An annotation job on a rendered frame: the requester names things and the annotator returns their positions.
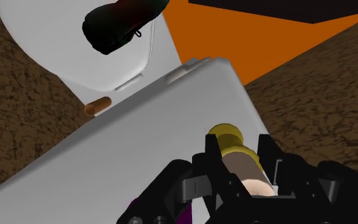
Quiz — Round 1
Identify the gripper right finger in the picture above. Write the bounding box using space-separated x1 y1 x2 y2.
258 133 358 224

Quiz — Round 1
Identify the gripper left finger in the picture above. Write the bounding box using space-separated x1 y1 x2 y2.
116 133 251 224

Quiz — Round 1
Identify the beige bottle with yellow cap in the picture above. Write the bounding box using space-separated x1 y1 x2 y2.
208 123 276 198

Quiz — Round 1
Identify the purple object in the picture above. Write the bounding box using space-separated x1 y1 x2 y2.
128 197 196 224

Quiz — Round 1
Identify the brown cardboard tube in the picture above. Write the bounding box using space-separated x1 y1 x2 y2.
84 95 113 117

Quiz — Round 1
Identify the black shoe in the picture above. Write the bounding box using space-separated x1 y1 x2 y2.
81 0 170 56

